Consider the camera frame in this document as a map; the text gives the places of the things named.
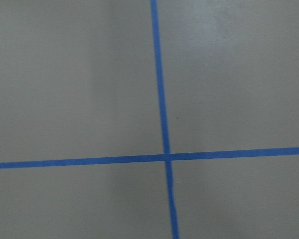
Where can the blue tape line crosswise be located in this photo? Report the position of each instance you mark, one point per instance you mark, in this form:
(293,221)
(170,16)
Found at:
(154,158)

